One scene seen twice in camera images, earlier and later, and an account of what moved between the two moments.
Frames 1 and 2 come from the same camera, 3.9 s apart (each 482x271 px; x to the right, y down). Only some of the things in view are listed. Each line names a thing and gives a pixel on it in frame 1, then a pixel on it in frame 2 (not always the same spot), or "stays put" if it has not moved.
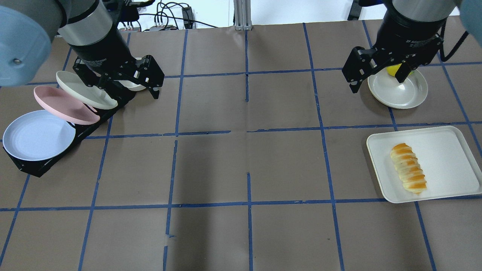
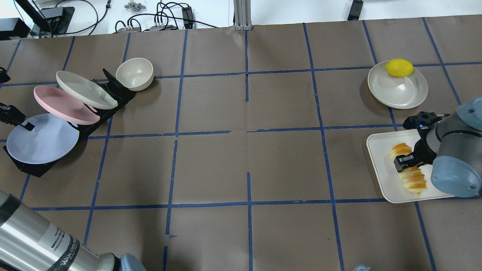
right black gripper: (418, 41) to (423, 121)
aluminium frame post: (242, 15) stays put
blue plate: (37, 136) stays put
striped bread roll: (407, 168) stays put
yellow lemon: (393, 70) stays put
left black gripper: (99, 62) to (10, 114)
